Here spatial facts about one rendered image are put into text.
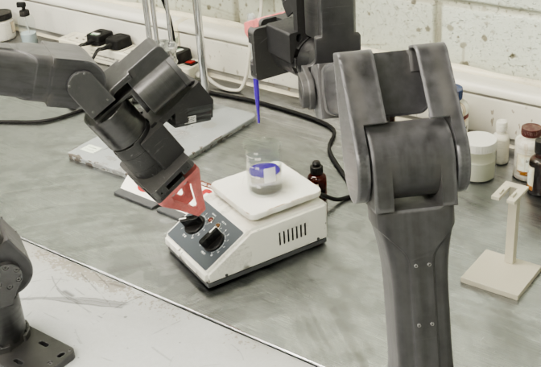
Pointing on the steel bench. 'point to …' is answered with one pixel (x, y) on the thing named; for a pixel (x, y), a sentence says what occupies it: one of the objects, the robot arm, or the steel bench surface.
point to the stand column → (198, 24)
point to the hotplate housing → (260, 239)
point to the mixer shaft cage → (154, 9)
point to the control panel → (191, 245)
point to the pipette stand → (505, 276)
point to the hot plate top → (271, 205)
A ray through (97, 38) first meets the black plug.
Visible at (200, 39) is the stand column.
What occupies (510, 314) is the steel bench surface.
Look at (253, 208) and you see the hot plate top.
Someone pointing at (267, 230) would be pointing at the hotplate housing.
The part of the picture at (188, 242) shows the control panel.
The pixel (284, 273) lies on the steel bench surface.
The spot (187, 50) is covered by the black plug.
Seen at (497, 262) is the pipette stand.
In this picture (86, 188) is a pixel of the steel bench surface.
